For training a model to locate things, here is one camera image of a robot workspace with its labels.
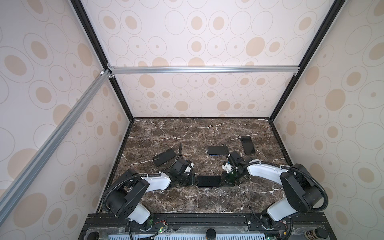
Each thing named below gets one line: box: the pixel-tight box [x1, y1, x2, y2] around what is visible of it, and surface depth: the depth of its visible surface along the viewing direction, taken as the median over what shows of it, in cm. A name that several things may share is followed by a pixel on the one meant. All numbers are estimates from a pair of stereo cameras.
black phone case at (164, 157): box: [152, 148, 177, 167], surface depth 101 cm
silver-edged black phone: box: [241, 136, 256, 154], surface depth 108 cm
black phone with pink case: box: [197, 175, 222, 188], surface depth 87 cm
